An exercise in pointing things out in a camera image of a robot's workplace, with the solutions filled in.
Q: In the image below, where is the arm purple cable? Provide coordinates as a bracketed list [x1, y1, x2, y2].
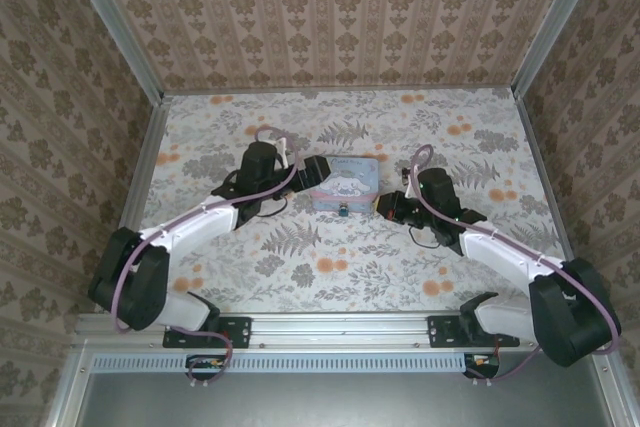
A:
[410, 144, 624, 388]
[113, 125, 301, 388]

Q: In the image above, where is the aluminium rear rail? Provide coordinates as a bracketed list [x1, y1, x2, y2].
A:
[162, 85, 517, 97]

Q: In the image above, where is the grey slotted cable duct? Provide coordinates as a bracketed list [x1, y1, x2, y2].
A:
[91, 352, 502, 374]

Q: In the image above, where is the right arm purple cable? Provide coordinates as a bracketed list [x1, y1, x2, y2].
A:
[410, 144, 624, 388]

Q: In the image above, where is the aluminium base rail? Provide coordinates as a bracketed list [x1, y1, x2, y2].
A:
[73, 310, 609, 351]

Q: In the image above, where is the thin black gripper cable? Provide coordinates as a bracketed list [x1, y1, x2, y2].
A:
[252, 194, 289, 220]
[407, 224, 454, 250]

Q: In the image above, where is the aluminium corner post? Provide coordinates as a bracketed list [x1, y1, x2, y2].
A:
[63, 0, 167, 101]
[511, 0, 609, 99]

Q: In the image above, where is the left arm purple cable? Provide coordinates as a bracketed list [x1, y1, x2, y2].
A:
[113, 125, 301, 388]

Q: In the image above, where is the blue cartoon print tin box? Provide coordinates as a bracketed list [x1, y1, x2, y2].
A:
[308, 153, 388, 215]

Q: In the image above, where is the grey metal sheet panel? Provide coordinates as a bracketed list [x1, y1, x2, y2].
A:
[74, 370, 604, 427]

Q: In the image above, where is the aluminium side rail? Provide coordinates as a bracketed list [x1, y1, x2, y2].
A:
[514, 89, 576, 263]
[117, 95, 172, 243]

